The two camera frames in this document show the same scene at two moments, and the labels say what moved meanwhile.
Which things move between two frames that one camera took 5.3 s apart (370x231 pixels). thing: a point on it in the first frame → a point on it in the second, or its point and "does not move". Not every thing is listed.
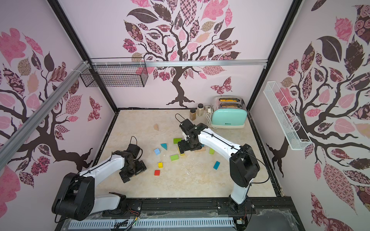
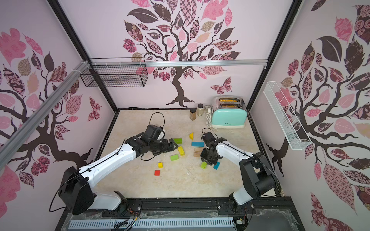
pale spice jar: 200,109 does not move
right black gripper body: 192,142 → 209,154
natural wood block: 202,150 does not move
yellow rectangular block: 181,155 does not move
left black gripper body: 134,169 → 160,147
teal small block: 216,165 does not move
